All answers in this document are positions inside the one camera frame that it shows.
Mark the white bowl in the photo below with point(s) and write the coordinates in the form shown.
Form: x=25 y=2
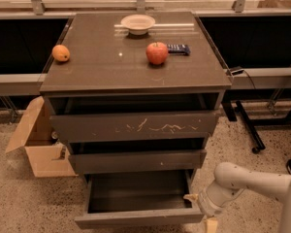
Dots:
x=138 y=24

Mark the grey drawer cabinet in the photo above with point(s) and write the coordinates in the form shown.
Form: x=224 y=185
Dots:
x=108 y=61

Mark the red apple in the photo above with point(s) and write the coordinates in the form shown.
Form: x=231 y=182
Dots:
x=156 y=53

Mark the grey middle drawer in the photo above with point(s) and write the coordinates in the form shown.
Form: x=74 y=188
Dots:
x=138 y=156

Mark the orange fruit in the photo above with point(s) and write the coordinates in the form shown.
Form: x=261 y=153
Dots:
x=60 y=53

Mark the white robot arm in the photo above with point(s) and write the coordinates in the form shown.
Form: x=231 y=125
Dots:
x=230 y=180

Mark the black wheeled stand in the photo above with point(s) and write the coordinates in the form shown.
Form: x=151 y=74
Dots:
x=251 y=124

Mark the grey bottom drawer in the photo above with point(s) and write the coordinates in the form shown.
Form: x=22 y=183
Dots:
x=138 y=199

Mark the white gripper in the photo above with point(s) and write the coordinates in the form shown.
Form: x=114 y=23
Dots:
x=204 y=202

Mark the grey drawer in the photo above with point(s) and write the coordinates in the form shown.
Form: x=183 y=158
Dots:
x=129 y=118
x=138 y=199
x=138 y=156

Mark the open cardboard box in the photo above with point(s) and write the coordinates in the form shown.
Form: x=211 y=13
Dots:
x=35 y=135

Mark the grey top drawer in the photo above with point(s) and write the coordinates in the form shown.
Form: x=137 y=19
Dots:
x=129 y=118

